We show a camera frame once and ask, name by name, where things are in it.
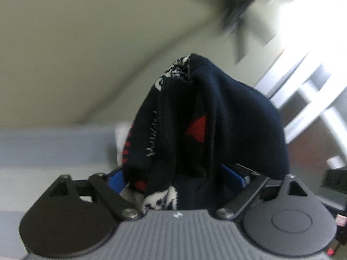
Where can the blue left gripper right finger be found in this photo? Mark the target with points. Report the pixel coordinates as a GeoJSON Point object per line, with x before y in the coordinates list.
{"type": "Point", "coordinates": [237, 176]}

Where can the aluminium window frame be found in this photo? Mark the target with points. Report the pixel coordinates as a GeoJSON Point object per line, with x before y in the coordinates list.
{"type": "Point", "coordinates": [289, 74]}

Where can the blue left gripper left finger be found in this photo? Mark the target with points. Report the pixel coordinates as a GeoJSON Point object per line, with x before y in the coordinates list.
{"type": "Point", "coordinates": [116, 181]}

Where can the striped blue bed sheet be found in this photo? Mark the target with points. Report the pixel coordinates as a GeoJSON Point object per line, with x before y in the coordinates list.
{"type": "Point", "coordinates": [31, 159]}

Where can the navy red reindeer sweater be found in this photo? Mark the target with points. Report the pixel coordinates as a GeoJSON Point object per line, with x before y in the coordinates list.
{"type": "Point", "coordinates": [194, 124]}

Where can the white crumpled garment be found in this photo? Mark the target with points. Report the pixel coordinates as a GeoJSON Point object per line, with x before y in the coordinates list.
{"type": "Point", "coordinates": [121, 133]}

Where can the black tape cross on wall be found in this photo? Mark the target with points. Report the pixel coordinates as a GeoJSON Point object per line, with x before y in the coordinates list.
{"type": "Point", "coordinates": [236, 20]}

